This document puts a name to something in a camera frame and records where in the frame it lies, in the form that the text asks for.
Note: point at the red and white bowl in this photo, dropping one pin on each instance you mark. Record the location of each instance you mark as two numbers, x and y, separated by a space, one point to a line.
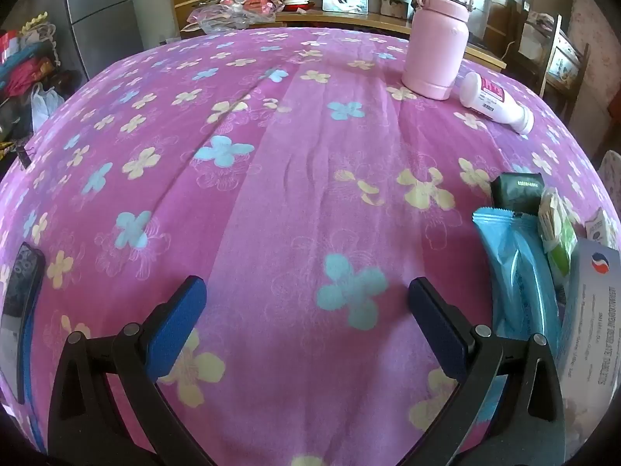
298 4

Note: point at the wooden desk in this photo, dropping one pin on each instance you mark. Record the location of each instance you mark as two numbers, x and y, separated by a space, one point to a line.
383 26

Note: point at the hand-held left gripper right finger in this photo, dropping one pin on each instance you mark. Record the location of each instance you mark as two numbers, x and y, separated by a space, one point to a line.
436 325

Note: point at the pile of bags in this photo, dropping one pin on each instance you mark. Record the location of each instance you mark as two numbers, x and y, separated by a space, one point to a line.
29 73

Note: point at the grey refrigerator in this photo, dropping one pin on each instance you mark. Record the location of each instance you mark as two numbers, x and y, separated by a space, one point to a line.
102 5

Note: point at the pink floral tablecloth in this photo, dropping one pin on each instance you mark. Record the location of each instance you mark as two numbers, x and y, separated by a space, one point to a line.
301 194

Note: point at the pink insulated bottle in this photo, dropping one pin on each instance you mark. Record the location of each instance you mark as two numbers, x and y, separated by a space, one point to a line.
434 43

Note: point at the black remote control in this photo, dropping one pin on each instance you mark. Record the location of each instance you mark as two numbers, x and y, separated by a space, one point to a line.
19 310

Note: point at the white medicine box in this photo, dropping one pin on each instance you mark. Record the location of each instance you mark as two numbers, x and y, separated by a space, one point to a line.
592 320

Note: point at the heap of plastic wrappers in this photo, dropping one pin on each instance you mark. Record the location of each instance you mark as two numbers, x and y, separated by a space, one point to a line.
237 5

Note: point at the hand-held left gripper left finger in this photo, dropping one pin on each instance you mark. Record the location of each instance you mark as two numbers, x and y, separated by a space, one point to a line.
177 320

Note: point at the green and white packet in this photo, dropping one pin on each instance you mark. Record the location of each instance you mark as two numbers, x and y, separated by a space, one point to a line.
558 238

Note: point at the white plastic bottle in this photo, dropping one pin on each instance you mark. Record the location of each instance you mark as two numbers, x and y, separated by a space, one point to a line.
490 102

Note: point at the wooden chair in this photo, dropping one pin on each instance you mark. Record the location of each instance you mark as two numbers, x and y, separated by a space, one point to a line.
558 53

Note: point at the white green printed packet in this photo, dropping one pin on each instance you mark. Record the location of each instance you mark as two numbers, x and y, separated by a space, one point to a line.
601 228

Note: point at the dark green packet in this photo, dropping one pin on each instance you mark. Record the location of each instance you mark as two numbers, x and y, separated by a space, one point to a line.
514 194

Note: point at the light blue packet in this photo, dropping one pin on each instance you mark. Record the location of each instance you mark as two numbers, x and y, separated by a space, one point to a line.
514 272

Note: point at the padded floral chair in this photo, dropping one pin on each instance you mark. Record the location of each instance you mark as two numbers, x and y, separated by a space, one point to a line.
612 174

